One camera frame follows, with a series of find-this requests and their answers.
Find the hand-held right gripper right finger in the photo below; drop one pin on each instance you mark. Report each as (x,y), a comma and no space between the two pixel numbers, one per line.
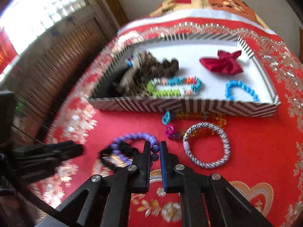
(167,167)

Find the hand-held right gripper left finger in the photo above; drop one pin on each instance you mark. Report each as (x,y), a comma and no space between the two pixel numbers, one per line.
(144,167)

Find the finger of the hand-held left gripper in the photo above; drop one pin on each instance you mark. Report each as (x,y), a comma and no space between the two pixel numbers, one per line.
(61,150)
(40,167)

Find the striped box with white inside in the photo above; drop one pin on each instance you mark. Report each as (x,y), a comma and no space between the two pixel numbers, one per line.
(208,108)

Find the leopard print scrunchie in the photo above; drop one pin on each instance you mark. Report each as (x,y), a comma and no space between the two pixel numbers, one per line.
(139,80)

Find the dark red fabric bow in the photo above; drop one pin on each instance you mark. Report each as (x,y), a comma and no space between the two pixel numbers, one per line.
(224,63)

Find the red window decoration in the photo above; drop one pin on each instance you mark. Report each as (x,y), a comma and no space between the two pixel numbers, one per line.
(7,52)

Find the wooden slatted panel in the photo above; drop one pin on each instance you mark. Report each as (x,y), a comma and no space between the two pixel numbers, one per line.
(59,66)

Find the red floral embroidered cloth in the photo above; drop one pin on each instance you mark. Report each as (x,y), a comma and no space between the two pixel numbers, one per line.
(255,146)

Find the window with glass blocks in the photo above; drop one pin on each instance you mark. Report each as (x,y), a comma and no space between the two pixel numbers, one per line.
(45,11)

